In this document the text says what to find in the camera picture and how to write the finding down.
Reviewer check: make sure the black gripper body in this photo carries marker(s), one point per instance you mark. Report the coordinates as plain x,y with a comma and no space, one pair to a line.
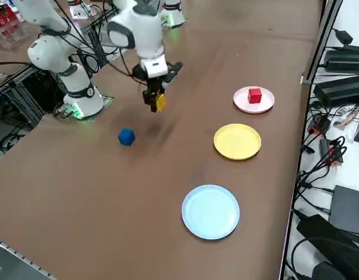
154,85

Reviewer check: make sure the yellow cube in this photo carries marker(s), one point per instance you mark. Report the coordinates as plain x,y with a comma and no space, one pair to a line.
161,102

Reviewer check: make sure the blue cube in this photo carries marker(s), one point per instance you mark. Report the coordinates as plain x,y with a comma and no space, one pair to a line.
126,137

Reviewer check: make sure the red cube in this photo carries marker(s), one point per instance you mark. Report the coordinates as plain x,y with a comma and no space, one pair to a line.
254,96

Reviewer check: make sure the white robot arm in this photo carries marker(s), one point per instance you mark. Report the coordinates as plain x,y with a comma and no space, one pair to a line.
175,14
51,52

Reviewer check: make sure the white plate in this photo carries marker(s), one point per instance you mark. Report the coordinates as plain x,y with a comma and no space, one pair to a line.
243,106

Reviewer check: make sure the yellow plate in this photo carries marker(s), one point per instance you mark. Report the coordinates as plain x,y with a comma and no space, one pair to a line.
237,142

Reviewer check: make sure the light blue plate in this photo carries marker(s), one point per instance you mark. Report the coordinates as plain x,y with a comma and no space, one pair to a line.
210,212

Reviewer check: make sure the clear shelf with red packets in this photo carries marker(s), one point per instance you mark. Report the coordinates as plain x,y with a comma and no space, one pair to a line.
7,29

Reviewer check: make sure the black power brick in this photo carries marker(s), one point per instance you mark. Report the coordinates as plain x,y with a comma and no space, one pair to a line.
345,61
339,90

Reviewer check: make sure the black power strip orange switches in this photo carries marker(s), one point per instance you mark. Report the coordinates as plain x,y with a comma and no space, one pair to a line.
332,153

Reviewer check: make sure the small black power adapter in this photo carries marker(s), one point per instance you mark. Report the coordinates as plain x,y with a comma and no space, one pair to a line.
343,36

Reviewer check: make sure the large black device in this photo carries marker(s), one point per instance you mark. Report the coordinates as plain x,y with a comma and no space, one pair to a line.
322,233

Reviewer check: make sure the dark grey flat box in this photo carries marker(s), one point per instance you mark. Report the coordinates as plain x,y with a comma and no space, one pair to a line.
348,208

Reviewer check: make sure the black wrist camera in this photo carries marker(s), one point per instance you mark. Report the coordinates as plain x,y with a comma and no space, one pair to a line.
176,71

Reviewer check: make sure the black metal frame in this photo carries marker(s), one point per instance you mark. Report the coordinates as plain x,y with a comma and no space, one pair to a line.
16,87

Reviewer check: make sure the black power strip red switch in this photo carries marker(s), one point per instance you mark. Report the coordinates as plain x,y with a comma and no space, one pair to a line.
319,124

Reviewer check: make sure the aluminium frame post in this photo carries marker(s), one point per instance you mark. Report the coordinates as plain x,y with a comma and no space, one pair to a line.
322,43

